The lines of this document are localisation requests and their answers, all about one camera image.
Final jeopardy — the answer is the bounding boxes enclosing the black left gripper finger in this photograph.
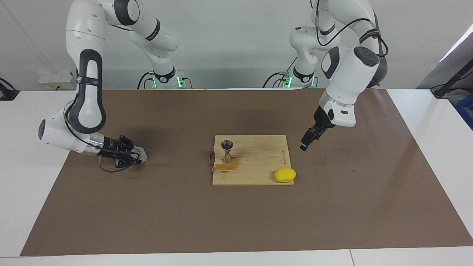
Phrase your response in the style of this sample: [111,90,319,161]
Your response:
[300,127,321,152]

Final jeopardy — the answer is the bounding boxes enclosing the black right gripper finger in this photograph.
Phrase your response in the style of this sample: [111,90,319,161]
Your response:
[118,136,138,150]
[115,153,144,167]

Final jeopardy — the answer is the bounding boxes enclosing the small clear glass cup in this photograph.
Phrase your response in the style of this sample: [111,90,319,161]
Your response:
[131,146,148,163]

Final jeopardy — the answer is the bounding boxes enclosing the metal cocktail jigger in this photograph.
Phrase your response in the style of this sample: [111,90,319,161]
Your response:
[221,140,234,164]

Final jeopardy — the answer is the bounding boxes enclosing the yellow lemon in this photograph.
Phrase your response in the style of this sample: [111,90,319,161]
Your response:
[274,167,297,183]

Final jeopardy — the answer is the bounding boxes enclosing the wooden cutting board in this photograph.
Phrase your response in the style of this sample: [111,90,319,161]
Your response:
[208,135,295,186]

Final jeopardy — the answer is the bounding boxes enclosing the brown paper table mat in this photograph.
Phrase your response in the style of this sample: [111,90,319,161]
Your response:
[20,88,473,256]

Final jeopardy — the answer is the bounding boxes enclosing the black clamp stand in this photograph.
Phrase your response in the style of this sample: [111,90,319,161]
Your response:
[0,78,20,101]

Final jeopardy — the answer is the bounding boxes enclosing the black tripod stand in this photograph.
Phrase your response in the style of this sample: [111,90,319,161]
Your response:
[431,58,473,99]

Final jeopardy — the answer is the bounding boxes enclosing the blue box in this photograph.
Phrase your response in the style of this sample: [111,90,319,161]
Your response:
[455,92,473,130]

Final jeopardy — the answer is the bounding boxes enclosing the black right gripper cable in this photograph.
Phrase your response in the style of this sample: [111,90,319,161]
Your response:
[64,22,135,173]

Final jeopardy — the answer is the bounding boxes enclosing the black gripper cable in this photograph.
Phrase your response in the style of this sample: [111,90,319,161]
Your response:
[64,22,135,173]
[310,0,388,58]

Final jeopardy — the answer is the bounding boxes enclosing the black right arm base cable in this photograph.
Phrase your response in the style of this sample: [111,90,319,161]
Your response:
[137,71,154,90]

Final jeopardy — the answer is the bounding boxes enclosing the black arm base cable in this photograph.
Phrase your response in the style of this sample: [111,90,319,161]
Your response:
[137,71,154,90]
[263,55,298,88]

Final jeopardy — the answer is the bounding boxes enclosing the black left arm base cable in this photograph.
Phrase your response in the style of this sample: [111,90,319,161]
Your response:
[263,55,298,88]

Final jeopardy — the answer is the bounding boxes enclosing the white wall power strip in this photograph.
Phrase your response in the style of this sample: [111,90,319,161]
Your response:
[38,73,76,90]

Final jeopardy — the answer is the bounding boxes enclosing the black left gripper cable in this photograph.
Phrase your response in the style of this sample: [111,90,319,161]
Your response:
[310,0,388,58]

